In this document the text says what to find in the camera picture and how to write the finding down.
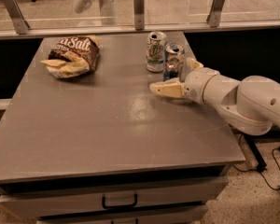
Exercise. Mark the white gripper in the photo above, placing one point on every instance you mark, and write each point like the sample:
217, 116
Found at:
196, 84

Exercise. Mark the redbull can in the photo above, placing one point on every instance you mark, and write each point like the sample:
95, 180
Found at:
174, 60

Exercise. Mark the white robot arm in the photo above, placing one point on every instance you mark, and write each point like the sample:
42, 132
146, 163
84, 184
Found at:
251, 105

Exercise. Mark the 7up can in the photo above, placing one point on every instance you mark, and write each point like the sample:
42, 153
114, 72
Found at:
156, 42

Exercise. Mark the brown sea salt chip bag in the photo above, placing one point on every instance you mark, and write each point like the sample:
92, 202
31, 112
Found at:
73, 56

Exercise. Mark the black table leg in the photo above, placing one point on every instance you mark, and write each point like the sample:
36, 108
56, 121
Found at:
261, 166

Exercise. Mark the lower drawer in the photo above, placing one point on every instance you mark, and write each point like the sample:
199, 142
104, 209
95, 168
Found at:
170, 215

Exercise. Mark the right metal glass bracket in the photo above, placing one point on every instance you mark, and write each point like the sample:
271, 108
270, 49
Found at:
213, 19

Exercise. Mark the metal glass bracket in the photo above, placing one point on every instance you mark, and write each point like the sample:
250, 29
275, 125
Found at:
139, 14
20, 25
213, 19

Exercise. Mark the middle metal glass bracket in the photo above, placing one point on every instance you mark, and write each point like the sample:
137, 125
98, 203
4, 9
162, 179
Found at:
139, 14

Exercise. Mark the left metal glass bracket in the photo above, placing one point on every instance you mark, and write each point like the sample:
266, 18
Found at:
20, 25

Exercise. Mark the upper drawer with black handle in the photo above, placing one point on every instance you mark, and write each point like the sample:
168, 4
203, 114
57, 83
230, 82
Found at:
108, 198

